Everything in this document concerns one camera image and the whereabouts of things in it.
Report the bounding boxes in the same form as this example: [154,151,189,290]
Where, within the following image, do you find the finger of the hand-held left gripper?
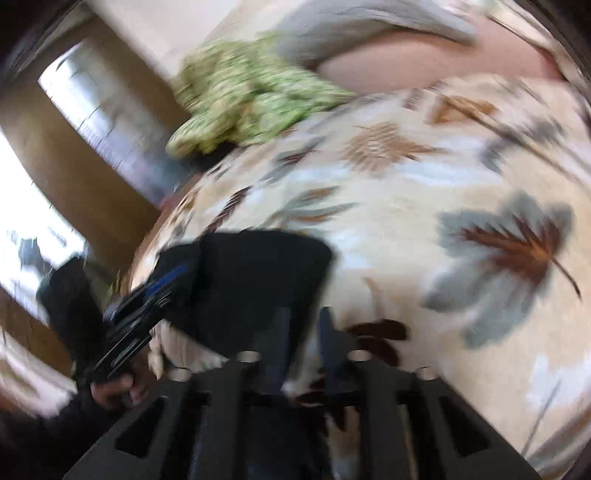
[136,261,197,308]

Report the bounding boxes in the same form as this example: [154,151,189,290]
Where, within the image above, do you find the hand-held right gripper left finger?
[62,308,297,480]

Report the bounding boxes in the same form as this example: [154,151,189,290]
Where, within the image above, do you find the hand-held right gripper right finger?
[318,305,542,480]

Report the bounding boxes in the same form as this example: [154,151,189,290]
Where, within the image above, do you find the black pants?
[154,230,334,361]

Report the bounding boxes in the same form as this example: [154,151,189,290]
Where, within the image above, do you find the person's left forearm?
[0,392,121,480]

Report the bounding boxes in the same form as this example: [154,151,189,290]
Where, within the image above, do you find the person's left hand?
[90,371,151,411]

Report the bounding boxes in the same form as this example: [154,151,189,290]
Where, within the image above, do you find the black upright object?
[37,256,108,365]

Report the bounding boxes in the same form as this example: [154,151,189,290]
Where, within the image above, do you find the wooden wardrobe with mirror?
[0,14,195,370]

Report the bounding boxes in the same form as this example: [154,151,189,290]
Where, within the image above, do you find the leaf print blanket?
[122,69,591,472]

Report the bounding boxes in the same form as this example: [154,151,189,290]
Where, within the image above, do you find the green checkered cloth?
[165,34,356,158]

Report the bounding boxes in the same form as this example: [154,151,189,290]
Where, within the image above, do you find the brown bed sheet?
[318,16,566,95]

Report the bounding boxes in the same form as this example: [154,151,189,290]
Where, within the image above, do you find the grey quilted pillow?
[272,0,478,72]

